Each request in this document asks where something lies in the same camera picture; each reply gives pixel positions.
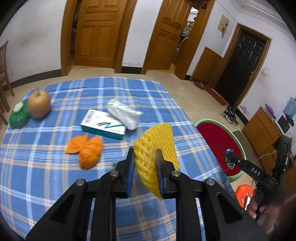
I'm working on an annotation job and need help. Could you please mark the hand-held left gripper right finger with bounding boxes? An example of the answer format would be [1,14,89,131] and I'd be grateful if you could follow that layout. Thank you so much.
[155,149,270,241]

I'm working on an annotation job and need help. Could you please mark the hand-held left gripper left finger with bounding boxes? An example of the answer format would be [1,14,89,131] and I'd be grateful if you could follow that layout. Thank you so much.
[25,148,136,241]

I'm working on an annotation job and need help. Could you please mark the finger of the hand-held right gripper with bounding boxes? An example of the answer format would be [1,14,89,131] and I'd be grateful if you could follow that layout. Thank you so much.
[227,152,278,192]

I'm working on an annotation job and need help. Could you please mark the small striped keychain toy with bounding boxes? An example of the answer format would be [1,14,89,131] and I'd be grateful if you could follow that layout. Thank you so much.
[210,149,238,178]

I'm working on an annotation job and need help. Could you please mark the yellow foam fruit net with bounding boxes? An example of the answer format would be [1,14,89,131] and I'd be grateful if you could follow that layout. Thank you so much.
[133,123,181,201]

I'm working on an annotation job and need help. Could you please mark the red round stool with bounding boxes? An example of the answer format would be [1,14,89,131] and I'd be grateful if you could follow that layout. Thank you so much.
[194,118,247,183]

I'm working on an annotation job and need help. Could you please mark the person's right hand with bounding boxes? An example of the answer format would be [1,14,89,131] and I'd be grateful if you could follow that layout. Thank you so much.
[246,195,287,235]

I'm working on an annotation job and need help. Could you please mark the orange plastic stool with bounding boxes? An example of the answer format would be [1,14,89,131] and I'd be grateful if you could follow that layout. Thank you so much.
[235,184,255,209]

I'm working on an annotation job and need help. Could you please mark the wooden cabinet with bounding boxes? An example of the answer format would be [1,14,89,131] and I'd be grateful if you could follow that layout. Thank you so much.
[242,106,282,171]

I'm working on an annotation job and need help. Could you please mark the white framed black screen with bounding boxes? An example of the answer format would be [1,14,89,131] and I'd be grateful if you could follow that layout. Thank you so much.
[276,113,292,133]

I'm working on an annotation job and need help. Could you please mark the smartphone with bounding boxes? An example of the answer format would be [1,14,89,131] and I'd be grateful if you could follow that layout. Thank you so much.
[242,195,251,211]

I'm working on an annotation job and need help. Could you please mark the purple item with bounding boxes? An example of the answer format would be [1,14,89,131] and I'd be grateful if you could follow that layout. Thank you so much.
[265,103,277,118]

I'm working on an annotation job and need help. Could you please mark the orange cloth bag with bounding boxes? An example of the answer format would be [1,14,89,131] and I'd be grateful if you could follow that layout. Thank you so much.
[65,133,103,169]

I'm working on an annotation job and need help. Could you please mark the blue water bottle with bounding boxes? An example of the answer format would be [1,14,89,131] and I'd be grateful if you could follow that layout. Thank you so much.
[282,97,296,116]

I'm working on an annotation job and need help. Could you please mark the teal and white box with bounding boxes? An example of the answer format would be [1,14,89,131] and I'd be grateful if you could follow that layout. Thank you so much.
[80,109,126,141]

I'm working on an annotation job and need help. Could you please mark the white plastic packet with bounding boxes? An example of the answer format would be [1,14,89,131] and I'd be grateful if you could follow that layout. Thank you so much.
[107,99,143,131]

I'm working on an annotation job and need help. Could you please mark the blue plaid tablecloth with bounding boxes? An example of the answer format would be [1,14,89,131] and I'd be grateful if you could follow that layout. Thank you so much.
[0,76,234,241]

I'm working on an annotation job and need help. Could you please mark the red doormat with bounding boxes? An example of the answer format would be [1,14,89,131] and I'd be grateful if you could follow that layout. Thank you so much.
[202,83,229,106]

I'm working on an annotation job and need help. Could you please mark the black metal door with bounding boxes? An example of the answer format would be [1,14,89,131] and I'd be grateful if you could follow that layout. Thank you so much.
[214,30,266,106]

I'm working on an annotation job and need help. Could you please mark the brown apple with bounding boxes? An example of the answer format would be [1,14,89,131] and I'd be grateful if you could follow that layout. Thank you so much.
[28,89,51,119]

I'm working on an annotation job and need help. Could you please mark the green container with white cap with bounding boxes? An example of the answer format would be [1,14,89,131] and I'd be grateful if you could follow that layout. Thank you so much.
[9,101,30,129]

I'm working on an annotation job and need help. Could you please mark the open wooden door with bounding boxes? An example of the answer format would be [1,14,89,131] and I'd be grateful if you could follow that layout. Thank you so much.
[148,0,192,71]

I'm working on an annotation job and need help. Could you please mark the closed wooden door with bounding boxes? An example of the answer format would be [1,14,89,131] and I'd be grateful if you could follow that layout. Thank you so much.
[73,0,129,69]

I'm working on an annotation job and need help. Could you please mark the wooden chair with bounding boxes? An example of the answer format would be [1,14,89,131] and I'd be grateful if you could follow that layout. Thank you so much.
[0,40,15,126]

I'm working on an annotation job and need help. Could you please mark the loose floor cables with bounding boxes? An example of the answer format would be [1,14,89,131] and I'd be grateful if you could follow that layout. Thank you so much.
[253,148,278,163]

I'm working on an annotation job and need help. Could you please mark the wooden wall panel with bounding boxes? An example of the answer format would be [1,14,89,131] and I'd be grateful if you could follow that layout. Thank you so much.
[192,46,223,86]

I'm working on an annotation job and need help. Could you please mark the beige wall box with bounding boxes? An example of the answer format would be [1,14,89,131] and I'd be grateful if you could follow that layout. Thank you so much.
[217,14,230,32]

